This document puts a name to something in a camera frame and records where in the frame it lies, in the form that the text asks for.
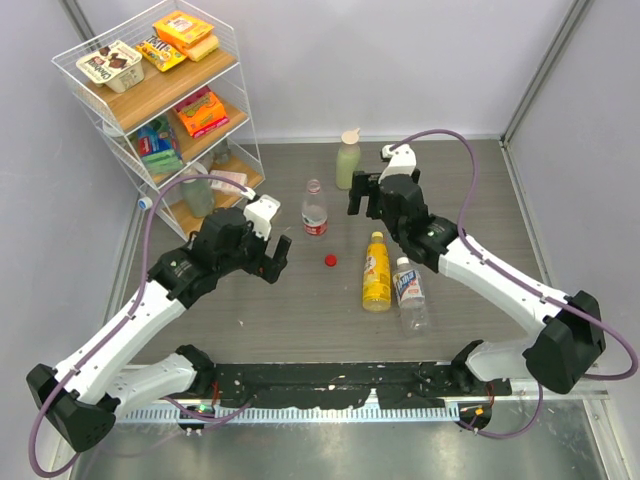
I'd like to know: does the red bottle cap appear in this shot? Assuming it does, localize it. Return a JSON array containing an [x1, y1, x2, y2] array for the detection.
[[324, 254, 337, 267]]

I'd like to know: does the clear bottle red label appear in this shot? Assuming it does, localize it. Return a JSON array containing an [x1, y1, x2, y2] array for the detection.
[[301, 179, 328, 238]]

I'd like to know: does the yellow juice bottle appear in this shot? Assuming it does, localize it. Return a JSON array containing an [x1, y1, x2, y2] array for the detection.
[[362, 231, 391, 313]]

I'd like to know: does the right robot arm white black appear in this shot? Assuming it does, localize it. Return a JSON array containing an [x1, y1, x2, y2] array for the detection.
[[347, 171, 606, 395]]

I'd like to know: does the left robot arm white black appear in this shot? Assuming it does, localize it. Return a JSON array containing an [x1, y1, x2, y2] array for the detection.
[[27, 195, 291, 453]]

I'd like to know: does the green lotion bottle beige cap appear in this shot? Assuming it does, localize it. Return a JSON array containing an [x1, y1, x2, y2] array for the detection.
[[336, 128, 361, 190]]

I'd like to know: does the green soap dispenser bottle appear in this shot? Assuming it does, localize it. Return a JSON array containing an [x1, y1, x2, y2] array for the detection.
[[179, 166, 215, 218]]

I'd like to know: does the clear bottle blue white label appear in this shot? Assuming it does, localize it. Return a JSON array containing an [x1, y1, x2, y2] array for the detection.
[[392, 257, 430, 336]]

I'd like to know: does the clear bottle white cap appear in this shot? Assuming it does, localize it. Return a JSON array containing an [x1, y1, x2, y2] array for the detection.
[[137, 196, 153, 211]]

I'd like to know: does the pink white small packet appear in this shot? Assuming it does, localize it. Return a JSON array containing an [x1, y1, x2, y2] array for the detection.
[[210, 170, 248, 195]]

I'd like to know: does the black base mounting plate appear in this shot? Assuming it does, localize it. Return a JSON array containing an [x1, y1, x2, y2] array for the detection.
[[170, 362, 512, 410]]

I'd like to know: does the blue green sponge pack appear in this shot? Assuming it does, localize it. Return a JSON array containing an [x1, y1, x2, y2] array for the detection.
[[136, 114, 183, 176]]

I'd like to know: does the orange pink candy box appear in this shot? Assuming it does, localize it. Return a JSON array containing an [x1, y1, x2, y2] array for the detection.
[[173, 86, 229, 139]]

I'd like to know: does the yellow sponge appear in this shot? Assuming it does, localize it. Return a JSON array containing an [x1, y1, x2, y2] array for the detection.
[[184, 34, 219, 62]]

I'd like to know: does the yellow candy bag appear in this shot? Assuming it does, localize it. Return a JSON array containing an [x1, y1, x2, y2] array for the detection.
[[135, 35, 186, 72]]

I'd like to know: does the white chocolate pudding cup pack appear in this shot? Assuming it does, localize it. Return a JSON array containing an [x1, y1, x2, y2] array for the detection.
[[76, 40, 144, 94]]

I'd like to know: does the orange cracker box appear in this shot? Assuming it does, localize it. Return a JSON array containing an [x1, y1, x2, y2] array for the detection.
[[153, 10, 214, 48]]

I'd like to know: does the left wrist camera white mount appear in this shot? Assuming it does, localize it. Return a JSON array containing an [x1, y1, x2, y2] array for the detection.
[[243, 189, 281, 240]]

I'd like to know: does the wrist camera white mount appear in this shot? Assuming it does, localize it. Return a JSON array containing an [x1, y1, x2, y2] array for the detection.
[[379, 144, 416, 182], [243, 189, 281, 240]]

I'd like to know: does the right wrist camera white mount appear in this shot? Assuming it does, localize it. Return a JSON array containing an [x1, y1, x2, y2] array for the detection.
[[379, 144, 416, 182]]

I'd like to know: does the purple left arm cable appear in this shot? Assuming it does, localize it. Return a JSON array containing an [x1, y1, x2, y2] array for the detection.
[[27, 173, 256, 476]]

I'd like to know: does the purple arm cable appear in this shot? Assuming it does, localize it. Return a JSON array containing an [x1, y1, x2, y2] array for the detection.
[[392, 129, 624, 441], [27, 173, 256, 476]]

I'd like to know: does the white slotted cable duct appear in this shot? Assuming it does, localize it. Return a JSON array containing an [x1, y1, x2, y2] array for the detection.
[[116, 401, 460, 425]]

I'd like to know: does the white wire shelf rack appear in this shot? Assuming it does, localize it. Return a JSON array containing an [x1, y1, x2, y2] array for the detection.
[[50, 0, 265, 242]]

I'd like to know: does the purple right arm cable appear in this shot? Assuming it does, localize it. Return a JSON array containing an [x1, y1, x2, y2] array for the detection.
[[392, 129, 624, 441]]

